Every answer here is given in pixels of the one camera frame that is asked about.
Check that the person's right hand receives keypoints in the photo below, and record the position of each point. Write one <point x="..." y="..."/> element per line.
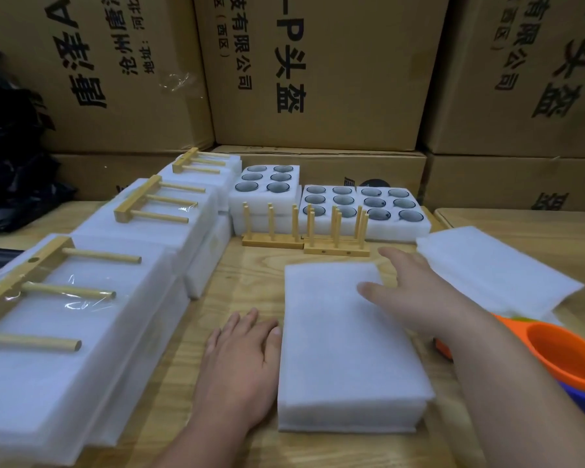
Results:
<point x="424" y="302"/>

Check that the person's left hand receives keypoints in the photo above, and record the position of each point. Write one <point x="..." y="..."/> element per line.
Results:
<point x="239" y="370"/>

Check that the pile of white foam sheets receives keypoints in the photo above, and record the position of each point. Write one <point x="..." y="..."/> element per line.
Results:
<point x="497" y="268"/>

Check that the row of wooden peg racks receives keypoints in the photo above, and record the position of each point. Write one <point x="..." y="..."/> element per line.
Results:
<point x="268" y="242"/>

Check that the orange and blue tape dispenser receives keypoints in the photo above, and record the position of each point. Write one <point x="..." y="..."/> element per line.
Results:
<point x="565" y="356"/>

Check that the stack of white foam trays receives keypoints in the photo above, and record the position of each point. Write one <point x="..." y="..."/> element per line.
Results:
<point x="263" y="204"/>

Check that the wooden rack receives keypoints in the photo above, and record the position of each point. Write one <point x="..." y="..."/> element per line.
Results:
<point x="132" y="201"/>
<point x="183" y="161"/>
<point x="24" y="278"/>

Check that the person's right forearm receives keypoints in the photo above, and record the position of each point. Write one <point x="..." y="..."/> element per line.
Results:
<point x="526" y="395"/>

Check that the small black object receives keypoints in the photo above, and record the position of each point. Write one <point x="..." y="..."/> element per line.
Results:
<point x="375" y="182"/>

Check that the stack of brown cardboard boxes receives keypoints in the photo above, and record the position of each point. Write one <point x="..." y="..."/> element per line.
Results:
<point x="322" y="63"/>

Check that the black plastic bag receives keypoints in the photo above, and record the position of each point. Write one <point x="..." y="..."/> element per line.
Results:
<point x="15" y="151"/>

